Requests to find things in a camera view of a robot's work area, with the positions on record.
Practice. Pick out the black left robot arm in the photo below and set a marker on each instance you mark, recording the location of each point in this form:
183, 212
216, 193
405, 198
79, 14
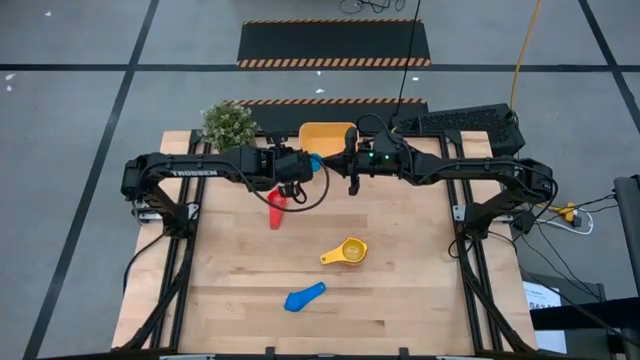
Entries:
200, 165

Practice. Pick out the green plant in striped pot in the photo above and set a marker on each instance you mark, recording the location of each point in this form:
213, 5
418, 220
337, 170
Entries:
227, 125

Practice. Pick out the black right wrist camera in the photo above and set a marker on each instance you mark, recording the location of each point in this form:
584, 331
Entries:
386, 142

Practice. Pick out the black hazard-striped floor mat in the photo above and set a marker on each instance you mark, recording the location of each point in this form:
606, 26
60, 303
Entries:
280, 115
330, 42

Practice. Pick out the yellow power plug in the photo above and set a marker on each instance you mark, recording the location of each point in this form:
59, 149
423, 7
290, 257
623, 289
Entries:
567, 212

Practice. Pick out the white paper sign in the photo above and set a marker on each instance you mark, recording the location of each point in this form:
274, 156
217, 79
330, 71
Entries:
540, 292

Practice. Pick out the black computer tower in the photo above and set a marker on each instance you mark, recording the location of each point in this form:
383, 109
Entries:
465, 125

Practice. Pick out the large yellow measuring cup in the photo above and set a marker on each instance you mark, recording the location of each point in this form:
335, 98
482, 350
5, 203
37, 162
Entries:
325, 140

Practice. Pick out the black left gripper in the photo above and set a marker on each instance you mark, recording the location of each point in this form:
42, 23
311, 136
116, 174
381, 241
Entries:
292, 165

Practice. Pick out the red measuring cup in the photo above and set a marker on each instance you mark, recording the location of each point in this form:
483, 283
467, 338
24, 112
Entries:
275, 200

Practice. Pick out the black upright post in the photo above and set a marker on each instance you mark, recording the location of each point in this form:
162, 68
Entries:
629, 225

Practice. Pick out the light blue measuring cup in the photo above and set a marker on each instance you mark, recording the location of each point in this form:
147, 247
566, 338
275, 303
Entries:
316, 163

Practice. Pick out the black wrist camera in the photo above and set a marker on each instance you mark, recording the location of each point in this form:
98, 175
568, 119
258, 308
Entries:
386, 142
291, 192

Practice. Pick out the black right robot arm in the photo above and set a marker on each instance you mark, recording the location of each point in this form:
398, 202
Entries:
475, 167

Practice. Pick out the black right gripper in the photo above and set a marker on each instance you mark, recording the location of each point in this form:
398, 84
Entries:
385, 167

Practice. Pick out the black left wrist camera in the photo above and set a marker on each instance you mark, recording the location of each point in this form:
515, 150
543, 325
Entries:
291, 192

